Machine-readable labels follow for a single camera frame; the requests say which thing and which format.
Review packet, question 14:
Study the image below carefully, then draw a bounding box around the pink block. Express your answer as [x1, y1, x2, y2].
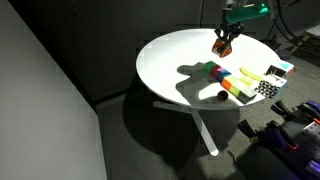
[210, 65, 222, 78]

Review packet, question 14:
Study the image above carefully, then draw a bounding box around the white table leg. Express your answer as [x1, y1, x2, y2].
[153, 101, 219, 156]

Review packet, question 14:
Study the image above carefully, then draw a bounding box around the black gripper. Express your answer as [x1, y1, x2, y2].
[213, 22, 245, 54]

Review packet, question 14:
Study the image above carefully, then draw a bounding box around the blue orange clamp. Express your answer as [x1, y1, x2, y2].
[271, 100, 320, 124]
[238, 120, 299, 151]

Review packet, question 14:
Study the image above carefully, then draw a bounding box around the orange number six block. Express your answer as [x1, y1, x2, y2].
[212, 39, 232, 58]

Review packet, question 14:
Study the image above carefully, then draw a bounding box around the patterned picture block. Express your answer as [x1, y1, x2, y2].
[255, 74, 287, 98]

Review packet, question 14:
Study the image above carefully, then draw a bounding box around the black perforated breadboard plate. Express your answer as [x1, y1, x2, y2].
[276, 123, 320, 180]

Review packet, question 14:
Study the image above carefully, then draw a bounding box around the colourful block at table edge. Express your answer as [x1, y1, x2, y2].
[265, 60, 294, 78]

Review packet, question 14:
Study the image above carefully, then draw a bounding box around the blue orange clamp right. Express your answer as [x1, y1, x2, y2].
[271, 100, 320, 124]

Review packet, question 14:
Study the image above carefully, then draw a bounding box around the yellow banana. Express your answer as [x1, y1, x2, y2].
[240, 67, 263, 81]

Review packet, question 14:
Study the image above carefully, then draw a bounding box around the round white table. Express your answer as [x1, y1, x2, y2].
[136, 29, 281, 110]

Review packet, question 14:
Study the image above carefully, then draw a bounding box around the dark red apple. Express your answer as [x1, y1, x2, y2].
[217, 90, 228, 101]

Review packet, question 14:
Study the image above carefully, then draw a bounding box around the blue orange clamp left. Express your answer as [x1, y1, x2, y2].
[238, 120, 299, 151]

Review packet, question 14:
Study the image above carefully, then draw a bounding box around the grey block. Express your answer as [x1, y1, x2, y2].
[237, 88, 257, 104]

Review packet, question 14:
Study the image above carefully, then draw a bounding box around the blue block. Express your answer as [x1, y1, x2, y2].
[216, 70, 230, 83]

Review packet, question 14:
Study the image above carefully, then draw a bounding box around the light green block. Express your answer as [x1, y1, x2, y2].
[225, 75, 246, 97]

